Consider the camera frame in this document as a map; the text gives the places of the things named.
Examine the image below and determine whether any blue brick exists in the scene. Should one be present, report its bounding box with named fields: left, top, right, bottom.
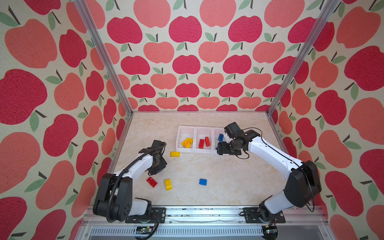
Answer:
left=199, top=179, right=207, bottom=186
left=218, top=134, right=224, bottom=143

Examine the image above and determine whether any yellow curved brick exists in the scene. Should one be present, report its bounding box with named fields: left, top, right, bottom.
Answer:
left=170, top=151, right=181, bottom=158
left=164, top=179, right=173, bottom=191

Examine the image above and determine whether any red long brick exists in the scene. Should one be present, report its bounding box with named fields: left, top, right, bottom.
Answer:
left=205, top=137, right=211, bottom=147

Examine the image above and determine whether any yellow round printed brick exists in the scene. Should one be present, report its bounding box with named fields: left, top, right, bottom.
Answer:
left=181, top=140, right=191, bottom=149

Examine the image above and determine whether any white bin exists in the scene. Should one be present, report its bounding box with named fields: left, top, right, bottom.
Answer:
left=176, top=126, right=196, bottom=153
left=194, top=127, right=215, bottom=154
left=212, top=128, right=227, bottom=154

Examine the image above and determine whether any yellow square brick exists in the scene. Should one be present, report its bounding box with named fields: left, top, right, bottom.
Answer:
left=186, top=138, right=193, bottom=145

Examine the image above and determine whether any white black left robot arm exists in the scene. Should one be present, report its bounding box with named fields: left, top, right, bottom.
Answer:
left=93, top=140, right=167, bottom=223

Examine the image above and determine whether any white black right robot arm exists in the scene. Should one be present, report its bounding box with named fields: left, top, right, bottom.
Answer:
left=217, top=127, right=322, bottom=221

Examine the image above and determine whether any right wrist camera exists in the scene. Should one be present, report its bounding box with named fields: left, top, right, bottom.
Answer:
left=224, top=122, right=244, bottom=140

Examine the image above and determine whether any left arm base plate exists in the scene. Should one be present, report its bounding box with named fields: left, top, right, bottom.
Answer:
left=125, top=208, right=167, bottom=224

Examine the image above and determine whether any aluminium front rail frame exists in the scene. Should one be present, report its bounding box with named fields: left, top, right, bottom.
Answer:
left=73, top=206, right=336, bottom=240

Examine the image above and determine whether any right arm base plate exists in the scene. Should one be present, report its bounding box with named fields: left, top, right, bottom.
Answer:
left=239, top=208, right=286, bottom=224

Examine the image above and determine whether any black corrugated left cable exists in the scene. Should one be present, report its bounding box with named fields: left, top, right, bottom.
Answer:
left=105, top=141, right=167, bottom=240

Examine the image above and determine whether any right aluminium corner post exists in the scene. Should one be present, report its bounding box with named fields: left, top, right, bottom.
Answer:
left=266, top=0, right=341, bottom=115

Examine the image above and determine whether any aluminium corner post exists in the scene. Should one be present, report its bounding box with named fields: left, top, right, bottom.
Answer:
left=73, top=0, right=134, bottom=116
left=266, top=0, right=341, bottom=115

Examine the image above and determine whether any left aluminium corner post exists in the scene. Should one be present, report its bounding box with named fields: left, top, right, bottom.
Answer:
left=73, top=0, right=134, bottom=116

